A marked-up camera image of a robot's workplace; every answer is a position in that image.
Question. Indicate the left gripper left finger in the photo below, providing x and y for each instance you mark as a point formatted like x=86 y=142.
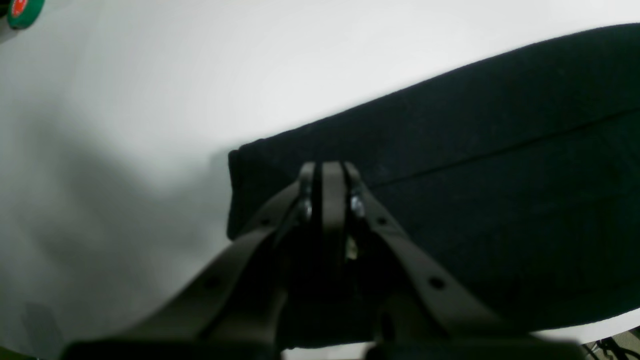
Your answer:
x=231 y=310

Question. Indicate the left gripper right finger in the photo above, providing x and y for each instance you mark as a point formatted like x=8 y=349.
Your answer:
x=422 y=312

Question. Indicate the black T-shirt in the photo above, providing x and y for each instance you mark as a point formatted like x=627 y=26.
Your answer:
x=520 y=174

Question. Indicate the green tape roll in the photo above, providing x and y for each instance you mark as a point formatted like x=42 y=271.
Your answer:
x=22 y=14

